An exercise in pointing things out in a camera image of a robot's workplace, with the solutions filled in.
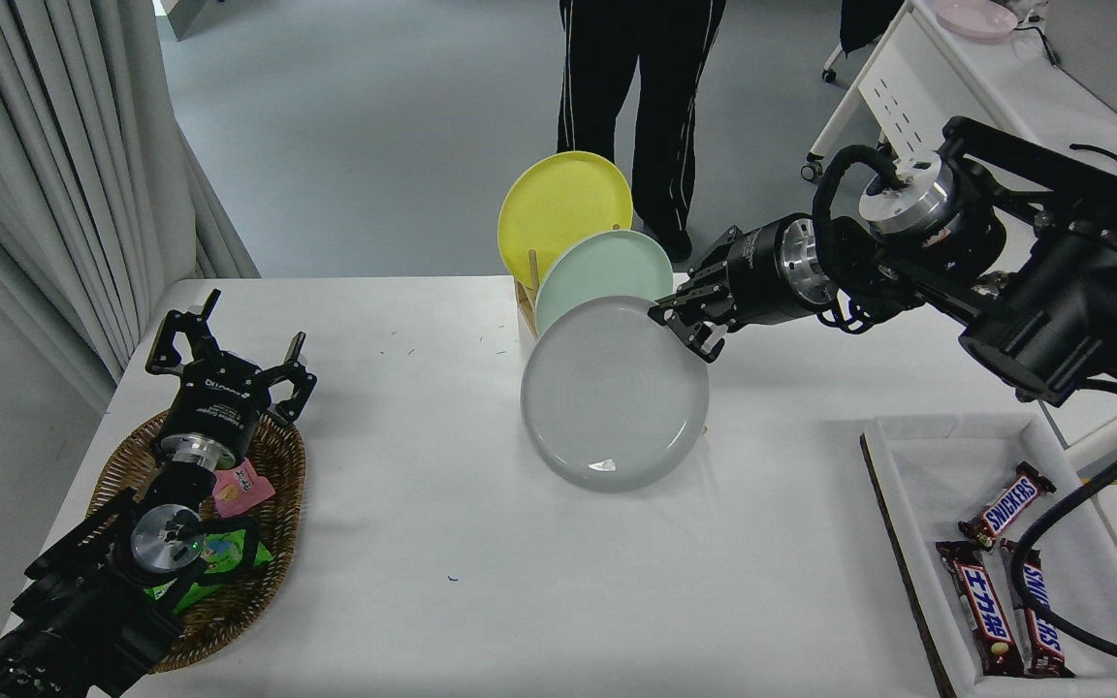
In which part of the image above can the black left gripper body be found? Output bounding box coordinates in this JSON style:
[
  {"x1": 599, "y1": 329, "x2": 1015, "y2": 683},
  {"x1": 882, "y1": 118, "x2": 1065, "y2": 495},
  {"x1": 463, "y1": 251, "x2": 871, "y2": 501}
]
[{"x1": 156, "y1": 357, "x2": 274, "y2": 457}]

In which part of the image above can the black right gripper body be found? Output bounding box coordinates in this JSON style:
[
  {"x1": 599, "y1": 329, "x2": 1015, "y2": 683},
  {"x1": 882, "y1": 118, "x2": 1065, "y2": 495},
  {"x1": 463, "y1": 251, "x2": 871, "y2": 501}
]
[{"x1": 714, "y1": 218, "x2": 797, "y2": 326}]

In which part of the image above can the grey plate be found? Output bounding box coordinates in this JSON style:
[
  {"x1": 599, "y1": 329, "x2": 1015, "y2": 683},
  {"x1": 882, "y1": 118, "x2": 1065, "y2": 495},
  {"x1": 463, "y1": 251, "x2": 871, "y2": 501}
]
[{"x1": 520, "y1": 296, "x2": 712, "y2": 492}]

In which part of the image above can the pale green plate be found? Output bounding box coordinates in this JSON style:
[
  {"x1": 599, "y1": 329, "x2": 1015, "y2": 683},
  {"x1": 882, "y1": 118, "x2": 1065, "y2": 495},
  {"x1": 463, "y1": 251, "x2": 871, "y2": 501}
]
[{"x1": 534, "y1": 230, "x2": 674, "y2": 335}]

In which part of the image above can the yellow plate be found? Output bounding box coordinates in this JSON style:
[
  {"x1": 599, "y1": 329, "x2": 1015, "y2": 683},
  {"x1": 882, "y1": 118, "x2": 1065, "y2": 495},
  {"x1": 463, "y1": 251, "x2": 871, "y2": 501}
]
[{"x1": 497, "y1": 151, "x2": 634, "y2": 290}]

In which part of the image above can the wooden plate rack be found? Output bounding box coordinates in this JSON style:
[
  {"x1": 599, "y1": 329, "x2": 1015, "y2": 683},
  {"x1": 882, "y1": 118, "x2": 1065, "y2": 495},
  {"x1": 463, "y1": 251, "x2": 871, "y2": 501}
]
[{"x1": 514, "y1": 249, "x2": 542, "y2": 342}]

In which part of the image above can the pink plate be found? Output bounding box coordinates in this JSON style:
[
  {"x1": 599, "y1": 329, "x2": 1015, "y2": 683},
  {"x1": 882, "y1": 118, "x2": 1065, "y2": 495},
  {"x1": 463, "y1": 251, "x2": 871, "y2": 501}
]
[{"x1": 935, "y1": 0, "x2": 1018, "y2": 40}]

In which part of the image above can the pink snack packet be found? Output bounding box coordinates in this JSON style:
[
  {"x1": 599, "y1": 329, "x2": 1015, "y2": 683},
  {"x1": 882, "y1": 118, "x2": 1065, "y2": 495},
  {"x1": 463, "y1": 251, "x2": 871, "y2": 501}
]
[{"x1": 211, "y1": 460, "x2": 276, "y2": 517}]

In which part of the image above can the brown wicker basket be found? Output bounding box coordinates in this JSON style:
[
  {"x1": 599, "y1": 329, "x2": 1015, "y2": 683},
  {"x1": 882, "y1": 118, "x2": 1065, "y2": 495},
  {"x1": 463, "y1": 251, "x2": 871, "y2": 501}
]
[{"x1": 86, "y1": 407, "x2": 307, "y2": 674}]

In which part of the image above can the green snack packet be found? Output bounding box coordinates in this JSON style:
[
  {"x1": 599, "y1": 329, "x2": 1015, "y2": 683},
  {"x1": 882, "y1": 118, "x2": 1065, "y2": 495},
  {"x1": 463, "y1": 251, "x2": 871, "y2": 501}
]
[{"x1": 144, "y1": 519, "x2": 273, "y2": 614}]

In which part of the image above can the person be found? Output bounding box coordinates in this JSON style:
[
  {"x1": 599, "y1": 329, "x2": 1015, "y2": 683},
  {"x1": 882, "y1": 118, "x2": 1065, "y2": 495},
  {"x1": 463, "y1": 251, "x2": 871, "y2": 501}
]
[{"x1": 557, "y1": 0, "x2": 727, "y2": 263}]

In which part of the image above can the white tray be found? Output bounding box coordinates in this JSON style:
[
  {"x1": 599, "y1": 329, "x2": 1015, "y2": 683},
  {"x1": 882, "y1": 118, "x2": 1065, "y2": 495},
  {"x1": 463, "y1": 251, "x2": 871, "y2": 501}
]
[{"x1": 859, "y1": 415, "x2": 1117, "y2": 698}]

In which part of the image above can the white curtain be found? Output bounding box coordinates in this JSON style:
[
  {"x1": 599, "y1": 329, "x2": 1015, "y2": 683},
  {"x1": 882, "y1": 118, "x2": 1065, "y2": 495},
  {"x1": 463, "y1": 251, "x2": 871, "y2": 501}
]
[{"x1": 0, "y1": 0, "x2": 261, "y2": 413}]

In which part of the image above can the white desk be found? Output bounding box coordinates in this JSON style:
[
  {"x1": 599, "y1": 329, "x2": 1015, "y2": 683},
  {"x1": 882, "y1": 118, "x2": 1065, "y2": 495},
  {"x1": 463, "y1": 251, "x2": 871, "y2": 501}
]
[{"x1": 801, "y1": 0, "x2": 1117, "y2": 471}]

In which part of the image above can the Snickers bar Chinese print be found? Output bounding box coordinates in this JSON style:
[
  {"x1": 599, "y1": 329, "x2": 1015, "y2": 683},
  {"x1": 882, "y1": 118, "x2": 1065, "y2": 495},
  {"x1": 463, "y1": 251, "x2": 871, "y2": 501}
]
[{"x1": 937, "y1": 540, "x2": 1025, "y2": 678}]

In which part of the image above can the grey laptop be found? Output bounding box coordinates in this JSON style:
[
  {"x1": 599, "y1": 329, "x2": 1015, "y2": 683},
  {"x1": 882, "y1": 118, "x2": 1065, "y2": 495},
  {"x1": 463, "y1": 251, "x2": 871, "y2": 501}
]
[{"x1": 1043, "y1": 0, "x2": 1117, "y2": 132}]

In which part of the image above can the thin black cable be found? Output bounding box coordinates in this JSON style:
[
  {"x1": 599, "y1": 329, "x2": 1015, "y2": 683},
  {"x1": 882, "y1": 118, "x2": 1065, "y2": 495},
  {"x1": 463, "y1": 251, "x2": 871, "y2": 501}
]
[{"x1": 1009, "y1": 8, "x2": 1061, "y2": 67}]

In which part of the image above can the thick black cable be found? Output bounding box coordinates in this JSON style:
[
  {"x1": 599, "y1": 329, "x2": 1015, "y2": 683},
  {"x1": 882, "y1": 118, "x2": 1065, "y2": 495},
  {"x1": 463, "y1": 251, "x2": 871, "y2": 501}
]
[{"x1": 1069, "y1": 143, "x2": 1117, "y2": 180}]

